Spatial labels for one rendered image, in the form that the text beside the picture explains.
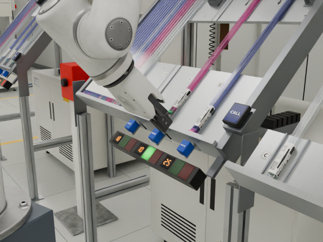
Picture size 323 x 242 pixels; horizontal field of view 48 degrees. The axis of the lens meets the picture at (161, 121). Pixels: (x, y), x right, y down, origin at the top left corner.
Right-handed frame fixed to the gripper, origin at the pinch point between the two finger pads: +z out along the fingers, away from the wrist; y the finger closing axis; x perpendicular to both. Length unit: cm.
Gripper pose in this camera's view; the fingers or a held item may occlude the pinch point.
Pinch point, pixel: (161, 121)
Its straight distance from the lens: 75.8
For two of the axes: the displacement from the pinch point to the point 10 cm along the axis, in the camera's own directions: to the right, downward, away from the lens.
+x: 5.8, -7.7, 2.4
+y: 6.1, 2.2, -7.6
